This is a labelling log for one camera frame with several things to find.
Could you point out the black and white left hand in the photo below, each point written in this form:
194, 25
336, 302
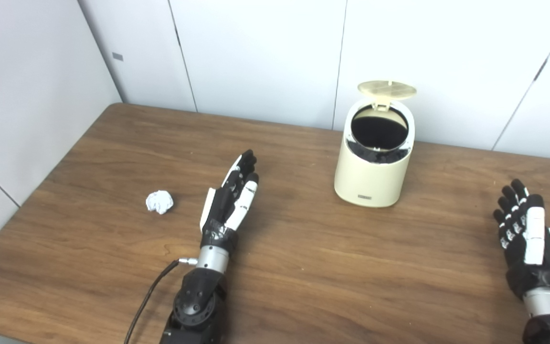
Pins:
222, 205

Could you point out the black and white right hand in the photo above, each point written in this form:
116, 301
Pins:
535, 239

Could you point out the white paper ball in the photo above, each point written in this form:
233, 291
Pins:
159, 202

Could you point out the cream round bin lid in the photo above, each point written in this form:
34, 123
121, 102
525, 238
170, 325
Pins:
387, 89

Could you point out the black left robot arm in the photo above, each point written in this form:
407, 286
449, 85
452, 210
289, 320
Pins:
194, 306

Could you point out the cream-colored bin body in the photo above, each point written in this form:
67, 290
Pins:
370, 181

